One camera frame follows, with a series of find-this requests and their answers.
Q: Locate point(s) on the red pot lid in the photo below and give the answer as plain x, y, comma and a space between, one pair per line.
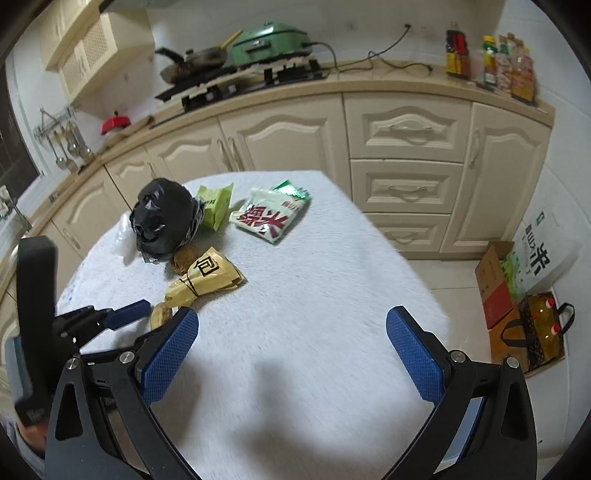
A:
116, 123

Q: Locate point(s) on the metal wok with lid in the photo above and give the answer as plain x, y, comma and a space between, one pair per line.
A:
198, 57

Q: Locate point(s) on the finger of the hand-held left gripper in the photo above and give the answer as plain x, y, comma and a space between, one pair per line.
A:
131, 312

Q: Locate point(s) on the black induction cooker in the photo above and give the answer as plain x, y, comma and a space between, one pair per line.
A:
203, 74

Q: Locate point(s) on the green plastic bag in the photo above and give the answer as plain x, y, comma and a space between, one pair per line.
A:
513, 274

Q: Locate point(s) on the white towel table cover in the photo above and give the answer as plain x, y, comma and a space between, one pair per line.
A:
286, 323

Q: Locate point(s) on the cooking oil bottles carrier bag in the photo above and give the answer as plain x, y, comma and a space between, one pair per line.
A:
540, 327

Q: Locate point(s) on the white rice bag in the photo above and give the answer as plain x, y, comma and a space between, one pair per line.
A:
547, 249

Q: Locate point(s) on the cluster of condiment bottles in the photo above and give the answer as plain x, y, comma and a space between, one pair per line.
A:
510, 69

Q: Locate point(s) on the dark window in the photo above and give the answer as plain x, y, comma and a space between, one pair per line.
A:
14, 147

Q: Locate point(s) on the black plastic bag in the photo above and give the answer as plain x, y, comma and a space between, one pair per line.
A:
161, 217

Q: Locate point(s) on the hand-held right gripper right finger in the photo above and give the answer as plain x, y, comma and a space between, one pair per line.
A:
413, 355

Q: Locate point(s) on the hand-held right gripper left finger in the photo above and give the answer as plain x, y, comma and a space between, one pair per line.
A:
171, 353

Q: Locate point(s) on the large dark sauce bottle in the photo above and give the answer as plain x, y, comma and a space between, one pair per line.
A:
458, 55

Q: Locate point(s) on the metal ladle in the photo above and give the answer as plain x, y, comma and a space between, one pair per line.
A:
84, 150
61, 159

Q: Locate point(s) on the cream wall cabinet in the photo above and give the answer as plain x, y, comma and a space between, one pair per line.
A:
69, 27

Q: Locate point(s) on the light green snack packet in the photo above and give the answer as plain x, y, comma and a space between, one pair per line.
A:
214, 205

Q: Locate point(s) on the brown round bread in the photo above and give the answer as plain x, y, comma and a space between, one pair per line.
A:
184, 261

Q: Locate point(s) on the black glass gas stove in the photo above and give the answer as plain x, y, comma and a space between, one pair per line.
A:
240, 85

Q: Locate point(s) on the dark green snack packet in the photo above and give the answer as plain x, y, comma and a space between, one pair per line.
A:
291, 189

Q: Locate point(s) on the white red-print snack packet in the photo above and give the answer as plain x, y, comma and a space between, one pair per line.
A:
268, 217

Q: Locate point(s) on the cream base cabinets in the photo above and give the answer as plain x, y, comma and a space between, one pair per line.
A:
286, 134

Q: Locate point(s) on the yellow bread packet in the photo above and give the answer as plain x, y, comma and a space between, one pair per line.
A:
210, 274

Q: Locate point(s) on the green electric cooking pot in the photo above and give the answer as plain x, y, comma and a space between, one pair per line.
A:
272, 44

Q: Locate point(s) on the metal faucet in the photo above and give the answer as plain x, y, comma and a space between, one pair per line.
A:
14, 207

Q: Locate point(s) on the cream cabinet drawer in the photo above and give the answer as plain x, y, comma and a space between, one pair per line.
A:
408, 127
406, 187
411, 233

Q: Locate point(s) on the small round bun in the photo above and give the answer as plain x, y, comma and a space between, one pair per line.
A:
160, 316

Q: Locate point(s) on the cream lattice door cabinet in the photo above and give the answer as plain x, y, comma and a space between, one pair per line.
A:
97, 50

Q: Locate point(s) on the brown cardboard box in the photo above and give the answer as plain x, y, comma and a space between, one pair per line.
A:
496, 295

